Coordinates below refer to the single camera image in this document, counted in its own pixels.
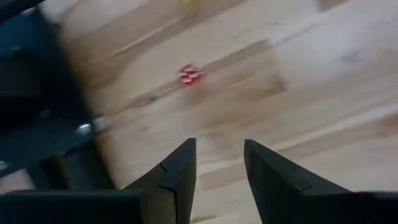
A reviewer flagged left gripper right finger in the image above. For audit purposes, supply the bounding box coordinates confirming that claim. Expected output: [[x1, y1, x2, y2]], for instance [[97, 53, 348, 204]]
[[244, 139, 351, 224]]

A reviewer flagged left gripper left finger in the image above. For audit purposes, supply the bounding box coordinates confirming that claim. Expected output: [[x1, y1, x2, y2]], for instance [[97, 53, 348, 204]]
[[124, 138, 197, 224]]

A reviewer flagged red translucent die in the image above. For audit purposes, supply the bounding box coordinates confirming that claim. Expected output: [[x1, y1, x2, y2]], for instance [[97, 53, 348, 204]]
[[177, 63, 205, 87]]

